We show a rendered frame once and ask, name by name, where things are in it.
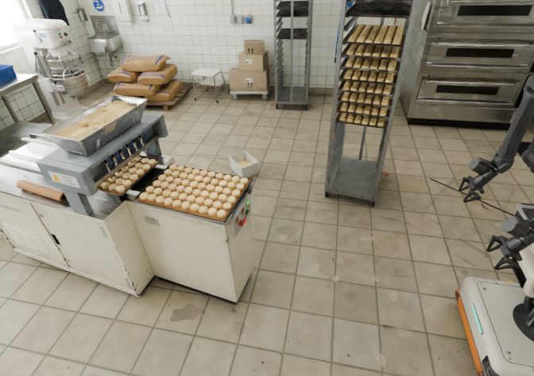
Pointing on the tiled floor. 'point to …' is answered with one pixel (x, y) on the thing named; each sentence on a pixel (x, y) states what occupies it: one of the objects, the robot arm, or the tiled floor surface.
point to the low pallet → (170, 100)
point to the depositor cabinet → (76, 231)
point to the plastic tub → (244, 164)
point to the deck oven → (470, 52)
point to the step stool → (209, 79)
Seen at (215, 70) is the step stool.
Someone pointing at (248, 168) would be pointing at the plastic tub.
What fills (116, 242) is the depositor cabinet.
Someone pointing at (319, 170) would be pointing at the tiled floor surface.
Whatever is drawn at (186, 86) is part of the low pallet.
